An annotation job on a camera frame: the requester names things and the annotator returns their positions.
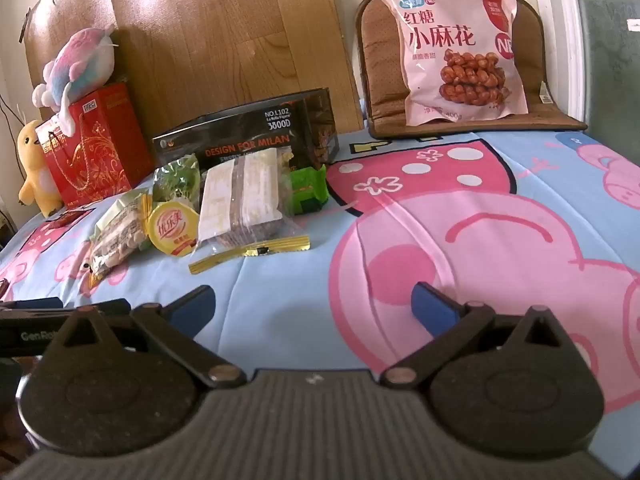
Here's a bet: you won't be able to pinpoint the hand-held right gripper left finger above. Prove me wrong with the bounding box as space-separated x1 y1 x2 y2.
47 285 247 388

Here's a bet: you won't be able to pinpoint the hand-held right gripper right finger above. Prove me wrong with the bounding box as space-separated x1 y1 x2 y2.
384 282 588 387

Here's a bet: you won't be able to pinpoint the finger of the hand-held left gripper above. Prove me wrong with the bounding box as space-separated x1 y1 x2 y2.
0 297 64 311
64 298 132 318

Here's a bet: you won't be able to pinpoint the peanut snack packet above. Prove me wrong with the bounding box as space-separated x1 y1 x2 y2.
87 194 153 281

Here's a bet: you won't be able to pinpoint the yellow lidded jelly cup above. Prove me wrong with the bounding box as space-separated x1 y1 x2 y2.
145 201 200 258

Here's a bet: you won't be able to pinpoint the clear zip bag brown snacks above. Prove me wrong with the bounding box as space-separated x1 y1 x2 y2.
188 152 311 275

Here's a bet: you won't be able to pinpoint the green leafy snack packet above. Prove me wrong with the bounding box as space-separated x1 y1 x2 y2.
151 154 202 208

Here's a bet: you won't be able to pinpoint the small green snack packet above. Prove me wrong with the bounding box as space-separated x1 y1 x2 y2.
290 164 328 216

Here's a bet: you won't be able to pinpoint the black cardboard box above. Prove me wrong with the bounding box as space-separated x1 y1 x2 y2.
151 87 341 176

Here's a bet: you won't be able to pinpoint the small red packet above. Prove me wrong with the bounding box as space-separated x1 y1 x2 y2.
42 210 93 228

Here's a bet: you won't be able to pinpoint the printed cartoon blanket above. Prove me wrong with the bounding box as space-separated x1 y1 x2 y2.
0 127 640 480

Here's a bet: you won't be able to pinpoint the yellow plush duck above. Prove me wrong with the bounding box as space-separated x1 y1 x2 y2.
17 120 65 218

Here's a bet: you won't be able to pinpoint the red gift bag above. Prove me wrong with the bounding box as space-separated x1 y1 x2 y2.
35 81 156 208

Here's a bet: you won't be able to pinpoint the pink blue plush toy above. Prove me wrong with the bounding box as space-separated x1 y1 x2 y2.
31 24 118 121

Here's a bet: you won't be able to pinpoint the brown seat cushion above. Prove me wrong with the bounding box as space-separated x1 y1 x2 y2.
355 0 588 140

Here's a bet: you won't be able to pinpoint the large pink snack bag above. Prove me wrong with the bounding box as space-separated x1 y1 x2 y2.
374 0 531 128

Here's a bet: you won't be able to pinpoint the wooden board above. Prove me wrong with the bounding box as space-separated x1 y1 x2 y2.
22 0 365 173

